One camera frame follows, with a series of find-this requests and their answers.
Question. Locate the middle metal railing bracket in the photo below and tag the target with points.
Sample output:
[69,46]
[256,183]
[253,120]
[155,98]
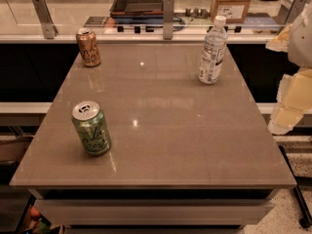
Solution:
[168,19]

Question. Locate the green soda can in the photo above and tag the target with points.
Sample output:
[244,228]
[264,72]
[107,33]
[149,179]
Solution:
[89,122]

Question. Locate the right metal railing bracket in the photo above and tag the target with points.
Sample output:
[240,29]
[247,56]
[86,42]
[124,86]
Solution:
[289,10]

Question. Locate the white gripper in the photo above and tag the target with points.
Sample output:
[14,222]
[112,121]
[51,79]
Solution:
[302,39]

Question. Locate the orange soda can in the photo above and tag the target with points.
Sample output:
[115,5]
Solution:
[88,46]

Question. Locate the open dark tray box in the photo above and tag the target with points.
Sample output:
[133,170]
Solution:
[137,8]

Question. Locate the clear plastic water bottle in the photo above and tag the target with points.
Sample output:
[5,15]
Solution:
[213,52]

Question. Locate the left metal railing bracket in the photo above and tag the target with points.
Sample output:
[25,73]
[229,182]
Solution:
[49,29]

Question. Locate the grey table drawer cabinet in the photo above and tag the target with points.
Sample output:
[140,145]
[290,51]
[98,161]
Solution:
[152,213]

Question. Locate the brown cardboard box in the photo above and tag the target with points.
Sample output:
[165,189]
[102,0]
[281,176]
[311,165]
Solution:
[235,11]

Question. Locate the metal railing bracket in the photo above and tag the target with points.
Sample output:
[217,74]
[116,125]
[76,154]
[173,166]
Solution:
[168,19]
[289,10]
[49,29]

